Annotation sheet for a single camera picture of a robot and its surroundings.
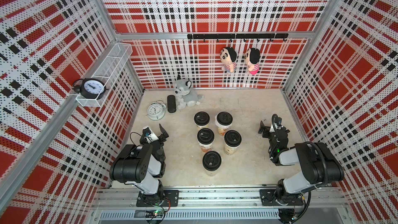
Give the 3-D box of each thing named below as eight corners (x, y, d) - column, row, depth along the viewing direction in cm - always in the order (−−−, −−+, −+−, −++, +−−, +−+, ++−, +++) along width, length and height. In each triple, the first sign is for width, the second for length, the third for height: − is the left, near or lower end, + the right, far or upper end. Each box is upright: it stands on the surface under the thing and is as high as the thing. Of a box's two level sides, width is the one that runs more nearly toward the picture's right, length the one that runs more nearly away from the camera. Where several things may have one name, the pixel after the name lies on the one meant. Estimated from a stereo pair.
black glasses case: (167, 113, 109) (167, 111, 107) (167, 97, 119) (167, 95, 117) (176, 112, 109) (175, 110, 107) (175, 96, 119) (175, 94, 117)
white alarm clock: (146, 120, 105) (144, 117, 102) (152, 103, 115) (150, 99, 112) (163, 120, 105) (162, 117, 102) (167, 102, 115) (166, 99, 112)
